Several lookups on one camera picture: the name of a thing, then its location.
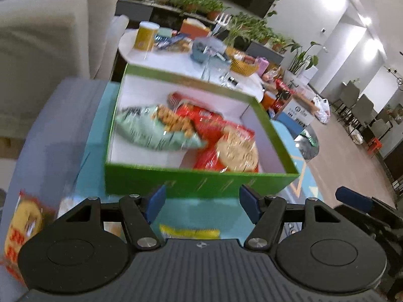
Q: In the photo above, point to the white plastic bag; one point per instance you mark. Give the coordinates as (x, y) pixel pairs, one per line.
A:
(322, 110)

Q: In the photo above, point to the yellow woven basket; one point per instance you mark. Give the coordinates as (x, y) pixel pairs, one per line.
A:
(244, 67)

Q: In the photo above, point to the beige armchair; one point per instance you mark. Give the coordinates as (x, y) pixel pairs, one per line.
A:
(47, 53)

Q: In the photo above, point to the spider plant in vase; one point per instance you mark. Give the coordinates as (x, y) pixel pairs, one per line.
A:
(236, 30)

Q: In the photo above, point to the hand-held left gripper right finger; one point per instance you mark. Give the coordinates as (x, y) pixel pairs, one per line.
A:
(248, 199)

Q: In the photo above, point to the dark blue snack packet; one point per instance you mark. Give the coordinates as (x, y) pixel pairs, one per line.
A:
(171, 42)

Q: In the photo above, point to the glass jug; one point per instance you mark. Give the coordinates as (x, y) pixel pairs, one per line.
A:
(217, 70)

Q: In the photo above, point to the orange canister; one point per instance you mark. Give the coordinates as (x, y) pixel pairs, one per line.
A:
(269, 100)

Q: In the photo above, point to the dark round side table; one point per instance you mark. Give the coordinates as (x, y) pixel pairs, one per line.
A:
(307, 144)

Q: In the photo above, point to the pale green snack bag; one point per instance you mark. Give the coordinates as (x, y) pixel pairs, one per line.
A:
(144, 129)

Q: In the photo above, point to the blue box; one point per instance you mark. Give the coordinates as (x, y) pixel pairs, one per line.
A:
(292, 125)

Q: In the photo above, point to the tall leafy potted plant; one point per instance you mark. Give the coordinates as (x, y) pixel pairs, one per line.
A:
(302, 58)

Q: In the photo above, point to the round cracker red packet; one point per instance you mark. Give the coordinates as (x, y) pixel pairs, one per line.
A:
(236, 151)

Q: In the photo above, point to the white router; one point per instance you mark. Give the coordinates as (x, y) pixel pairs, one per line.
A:
(223, 19)

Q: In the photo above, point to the white round table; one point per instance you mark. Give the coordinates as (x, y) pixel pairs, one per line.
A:
(170, 63)

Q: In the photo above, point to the red yellow snack bag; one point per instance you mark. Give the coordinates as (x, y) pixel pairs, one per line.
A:
(201, 119)

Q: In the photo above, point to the red yellow rice cracker packet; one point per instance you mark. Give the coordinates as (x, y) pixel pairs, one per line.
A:
(26, 223)

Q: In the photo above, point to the small white cabinet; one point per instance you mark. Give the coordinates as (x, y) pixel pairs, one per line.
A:
(305, 75)

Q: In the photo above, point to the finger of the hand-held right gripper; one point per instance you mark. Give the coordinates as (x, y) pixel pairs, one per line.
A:
(352, 195)

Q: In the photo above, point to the grey dining chair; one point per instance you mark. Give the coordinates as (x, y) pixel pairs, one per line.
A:
(363, 110)
(348, 96)

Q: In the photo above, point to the green cardboard box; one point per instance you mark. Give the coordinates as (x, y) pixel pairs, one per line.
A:
(195, 184)

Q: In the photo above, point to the yellow cake packet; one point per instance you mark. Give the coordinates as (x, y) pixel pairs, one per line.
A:
(189, 232)

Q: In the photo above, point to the dark television cabinet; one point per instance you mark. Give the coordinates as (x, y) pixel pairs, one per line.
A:
(138, 11)

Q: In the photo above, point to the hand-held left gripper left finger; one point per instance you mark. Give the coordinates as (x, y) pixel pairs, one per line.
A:
(157, 203)

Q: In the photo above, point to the printed cardboard box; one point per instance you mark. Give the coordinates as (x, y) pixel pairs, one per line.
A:
(297, 110)

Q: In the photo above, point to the pink box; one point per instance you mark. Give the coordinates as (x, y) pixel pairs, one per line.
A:
(263, 66)

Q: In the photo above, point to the blue bowl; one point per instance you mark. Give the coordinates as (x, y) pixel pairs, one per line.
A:
(203, 52)

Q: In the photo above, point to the yellow can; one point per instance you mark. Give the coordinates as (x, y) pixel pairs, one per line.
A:
(145, 37)

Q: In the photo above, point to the orange tissue box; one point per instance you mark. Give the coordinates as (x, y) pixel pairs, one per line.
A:
(193, 29)

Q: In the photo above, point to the small red stool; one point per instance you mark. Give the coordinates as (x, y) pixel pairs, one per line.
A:
(374, 145)

